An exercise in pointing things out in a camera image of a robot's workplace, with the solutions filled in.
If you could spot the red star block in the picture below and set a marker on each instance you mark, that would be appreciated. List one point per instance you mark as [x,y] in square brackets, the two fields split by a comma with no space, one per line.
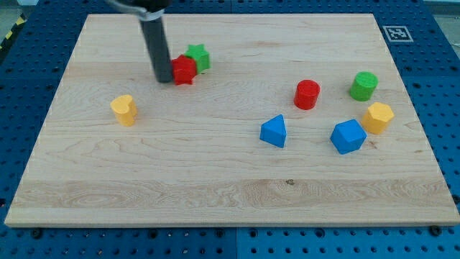
[184,70]

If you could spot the black robot arm end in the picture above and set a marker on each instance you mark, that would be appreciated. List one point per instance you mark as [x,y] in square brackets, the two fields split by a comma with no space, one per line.
[151,5]

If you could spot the green star block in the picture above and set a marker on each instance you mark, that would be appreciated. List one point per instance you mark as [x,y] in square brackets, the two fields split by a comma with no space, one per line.
[200,55]

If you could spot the light wooden board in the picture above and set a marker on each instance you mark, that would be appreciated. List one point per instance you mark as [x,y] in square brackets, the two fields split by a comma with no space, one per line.
[194,158]

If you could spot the blue triangle block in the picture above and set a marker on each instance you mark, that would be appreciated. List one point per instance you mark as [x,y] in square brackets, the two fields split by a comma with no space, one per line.
[274,131]

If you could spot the red cylinder block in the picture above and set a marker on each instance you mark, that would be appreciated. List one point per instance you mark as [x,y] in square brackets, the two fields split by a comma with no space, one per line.
[306,94]

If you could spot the yellow heart block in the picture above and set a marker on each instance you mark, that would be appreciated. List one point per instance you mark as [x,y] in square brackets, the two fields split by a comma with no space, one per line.
[124,109]

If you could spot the blue pentagon block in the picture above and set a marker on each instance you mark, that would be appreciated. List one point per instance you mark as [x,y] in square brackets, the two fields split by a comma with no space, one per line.
[348,136]

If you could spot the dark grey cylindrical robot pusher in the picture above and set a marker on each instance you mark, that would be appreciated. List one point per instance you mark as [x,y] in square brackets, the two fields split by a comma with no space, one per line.
[157,46]

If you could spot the green cylinder block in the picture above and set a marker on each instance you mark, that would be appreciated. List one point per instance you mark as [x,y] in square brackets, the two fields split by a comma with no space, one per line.
[363,86]

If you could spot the yellow hexagon block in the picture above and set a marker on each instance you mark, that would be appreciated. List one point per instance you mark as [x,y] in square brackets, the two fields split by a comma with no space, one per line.
[377,118]

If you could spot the white fiducial marker tag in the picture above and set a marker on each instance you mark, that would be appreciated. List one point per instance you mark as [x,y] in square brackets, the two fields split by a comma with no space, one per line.
[397,33]

